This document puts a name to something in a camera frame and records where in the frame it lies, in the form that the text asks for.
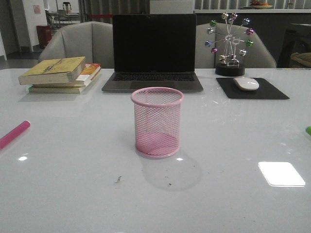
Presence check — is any yellow top book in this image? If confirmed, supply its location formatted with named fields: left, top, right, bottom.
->
left=18, top=56, right=86, bottom=85

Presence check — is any red trash bin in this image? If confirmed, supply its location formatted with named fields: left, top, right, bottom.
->
left=36, top=25, right=52, bottom=49

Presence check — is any green marker pen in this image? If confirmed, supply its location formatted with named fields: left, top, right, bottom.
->
left=305, top=126, right=311, bottom=135

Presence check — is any black mouse pad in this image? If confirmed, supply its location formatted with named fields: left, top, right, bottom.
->
left=216, top=78, right=290, bottom=100

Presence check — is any ferris wheel desk toy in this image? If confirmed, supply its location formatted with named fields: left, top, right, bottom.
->
left=205, top=12, right=255, bottom=77

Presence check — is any grey laptop black screen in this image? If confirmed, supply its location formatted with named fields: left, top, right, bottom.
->
left=102, top=14, right=203, bottom=92

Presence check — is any orange white middle book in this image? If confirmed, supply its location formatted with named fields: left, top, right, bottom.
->
left=33, top=63, right=101, bottom=87

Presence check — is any grey right armchair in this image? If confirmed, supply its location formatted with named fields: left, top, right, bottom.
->
left=195, top=22, right=276, bottom=68

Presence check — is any grey armchair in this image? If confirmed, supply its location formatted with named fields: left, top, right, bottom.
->
left=195, top=22, right=276, bottom=68
left=38, top=21, right=114, bottom=68

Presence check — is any fruit bowl on counter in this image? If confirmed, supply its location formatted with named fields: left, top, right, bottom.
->
left=250, top=0, right=273, bottom=9

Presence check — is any grey left armchair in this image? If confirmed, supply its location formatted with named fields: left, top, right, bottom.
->
left=38, top=21, right=114, bottom=68

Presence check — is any white computer mouse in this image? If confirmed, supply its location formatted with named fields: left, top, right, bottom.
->
left=233, top=77, right=259, bottom=91

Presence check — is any pink mesh pen holder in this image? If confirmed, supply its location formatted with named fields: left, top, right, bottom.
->
left=131, top=87, right=184, bottom=158

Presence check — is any pink marker pen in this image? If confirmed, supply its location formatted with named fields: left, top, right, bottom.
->
left=0, top=120, right=31, bottom=149

